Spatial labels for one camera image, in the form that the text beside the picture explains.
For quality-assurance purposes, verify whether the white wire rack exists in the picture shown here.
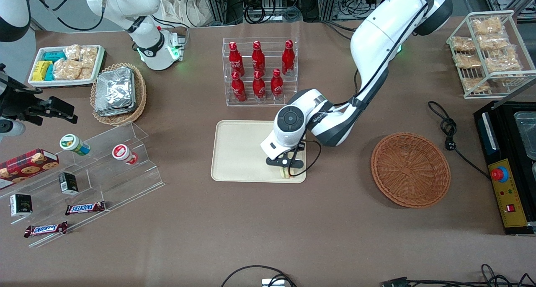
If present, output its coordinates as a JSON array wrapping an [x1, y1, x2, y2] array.
[[446, 10, 536, 100]]

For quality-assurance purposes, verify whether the clear acrylic stepped shelf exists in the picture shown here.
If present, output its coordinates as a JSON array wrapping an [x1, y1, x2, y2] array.
[[0, 121, 165, 249]]

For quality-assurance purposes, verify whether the black power cable with plug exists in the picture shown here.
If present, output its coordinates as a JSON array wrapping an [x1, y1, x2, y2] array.
[[427, 101, 491, 180]]

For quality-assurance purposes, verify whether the small black box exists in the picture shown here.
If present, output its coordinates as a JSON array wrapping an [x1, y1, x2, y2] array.
[[9, 193, 33, 217], [58, 171, 80, 196]]

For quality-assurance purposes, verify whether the silver foil packet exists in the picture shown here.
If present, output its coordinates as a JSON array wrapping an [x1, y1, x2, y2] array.
[[94, 102, 137, 117], [95, 67, 134, 112]]

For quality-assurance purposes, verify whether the yellow snack packet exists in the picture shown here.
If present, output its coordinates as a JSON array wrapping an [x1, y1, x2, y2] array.
[[31, 60, 53, 82]]

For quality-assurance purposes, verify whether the white crumpled plastic bag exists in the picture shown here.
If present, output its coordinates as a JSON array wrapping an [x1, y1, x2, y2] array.
[[158, 0, 211, 28]]

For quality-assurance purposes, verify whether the black looped cable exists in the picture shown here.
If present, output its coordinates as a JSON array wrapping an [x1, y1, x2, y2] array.
[[220, 265, 298, 287]]

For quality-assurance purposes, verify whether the red lid yogurt cup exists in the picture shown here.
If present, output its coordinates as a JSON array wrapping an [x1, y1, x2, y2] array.
[[111, 144, 138, 165]]

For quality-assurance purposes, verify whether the metal appliance pan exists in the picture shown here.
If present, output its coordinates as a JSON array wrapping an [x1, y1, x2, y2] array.
[[514, 111, 536, 160]]

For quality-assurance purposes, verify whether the red cookie box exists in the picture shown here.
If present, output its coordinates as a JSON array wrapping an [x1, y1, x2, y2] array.
[[0, 148, 60, 190]]

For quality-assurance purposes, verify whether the beige rectangular tray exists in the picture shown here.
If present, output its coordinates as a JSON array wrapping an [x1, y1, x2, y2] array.
[[211, 120, 307, 184]]

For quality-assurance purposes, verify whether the black cable with connector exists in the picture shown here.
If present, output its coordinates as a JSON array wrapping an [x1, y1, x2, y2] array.
[[380, 264, 536, 287]]

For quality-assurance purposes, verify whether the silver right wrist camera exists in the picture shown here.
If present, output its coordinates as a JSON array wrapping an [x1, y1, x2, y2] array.
[[0, 119, 26, 143]]

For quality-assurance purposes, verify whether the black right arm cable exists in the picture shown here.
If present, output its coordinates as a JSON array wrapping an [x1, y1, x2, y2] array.
[[30, 0, 106, 32]]

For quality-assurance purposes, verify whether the oval light wicker basket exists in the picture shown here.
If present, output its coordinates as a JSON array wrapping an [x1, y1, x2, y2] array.
[[90, 62, 147, 127]]

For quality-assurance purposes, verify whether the clear acrylic bottle rack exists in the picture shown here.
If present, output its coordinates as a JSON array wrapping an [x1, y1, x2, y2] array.
[[222, 37, 299, 107]]

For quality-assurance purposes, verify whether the triangular sandwich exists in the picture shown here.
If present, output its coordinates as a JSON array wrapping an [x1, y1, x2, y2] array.
[[280, 165, 303, 180]]

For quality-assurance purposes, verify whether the red cola bottle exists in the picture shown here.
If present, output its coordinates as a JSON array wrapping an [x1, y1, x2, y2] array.
[[251, 40, 266, 74], [231, 71, 247, 103], [270, 68, 284, 101], [252, 70, 267, 101], [281, 39, 296, 76], [228, 41, 245, 76]]

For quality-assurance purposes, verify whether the bagged fried snack packet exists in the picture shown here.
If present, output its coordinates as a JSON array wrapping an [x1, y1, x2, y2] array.
[[477, 33, 510, 52], [453, 53, 483, 69], [485, 47, 523, 74], [472, 17, 504, 36], [451, 36, 477, 52], [461, 77, 491, 93]]

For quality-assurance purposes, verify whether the black countertop appliance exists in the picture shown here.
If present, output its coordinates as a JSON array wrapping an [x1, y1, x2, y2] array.
[[473, 101, 536, 236]]

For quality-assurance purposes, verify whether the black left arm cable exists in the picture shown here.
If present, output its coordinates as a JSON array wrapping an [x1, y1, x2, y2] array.
[[288, 0, 451, 178]]

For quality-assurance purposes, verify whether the yellow control panel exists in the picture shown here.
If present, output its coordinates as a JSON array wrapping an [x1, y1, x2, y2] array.
[[488, 158, 528, 228]]

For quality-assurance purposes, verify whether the round brown wicker basket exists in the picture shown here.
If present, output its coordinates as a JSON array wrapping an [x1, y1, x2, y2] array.
[[371, 132, 451, 209]]

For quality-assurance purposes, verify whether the snickers chocolate bar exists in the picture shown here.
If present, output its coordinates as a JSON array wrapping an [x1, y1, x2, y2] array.
[[64, 201, 106, 216], [23, 221, 69, 238]]

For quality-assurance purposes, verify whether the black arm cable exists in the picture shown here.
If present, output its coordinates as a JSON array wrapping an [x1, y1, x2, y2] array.
[[30, 0, 106, 32], [288, 0, 451, 178]]

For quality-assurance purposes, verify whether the green lid yogurt cup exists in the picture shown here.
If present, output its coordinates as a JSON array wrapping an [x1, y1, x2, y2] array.
[[59, 134, 91, 156]]

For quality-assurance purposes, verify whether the white rectangular snack tray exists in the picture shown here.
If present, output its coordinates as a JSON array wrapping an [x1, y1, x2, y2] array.
[[28, 44, 106, 88]]

